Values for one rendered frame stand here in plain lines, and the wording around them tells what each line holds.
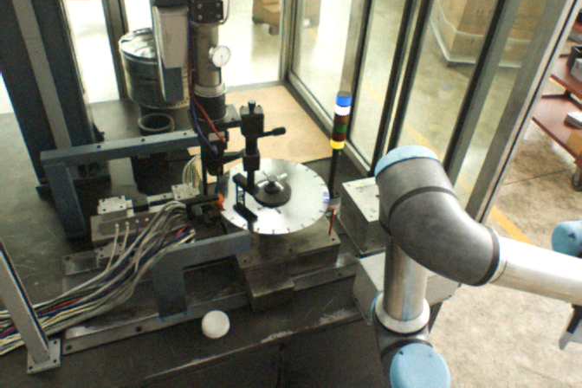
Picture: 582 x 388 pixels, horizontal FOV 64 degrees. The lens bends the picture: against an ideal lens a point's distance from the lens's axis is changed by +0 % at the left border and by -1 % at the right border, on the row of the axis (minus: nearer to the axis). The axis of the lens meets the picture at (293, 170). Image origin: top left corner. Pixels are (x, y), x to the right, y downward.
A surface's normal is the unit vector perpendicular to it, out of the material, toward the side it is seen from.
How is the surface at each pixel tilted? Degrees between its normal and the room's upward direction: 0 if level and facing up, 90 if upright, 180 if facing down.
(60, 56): 90
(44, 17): 90
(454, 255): 63
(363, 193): 0
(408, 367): 7
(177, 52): 90
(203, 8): 90
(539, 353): 0
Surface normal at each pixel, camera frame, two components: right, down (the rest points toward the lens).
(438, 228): -0.17, -0.25
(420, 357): 0.07, -0.70
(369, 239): 0.36, 0.59
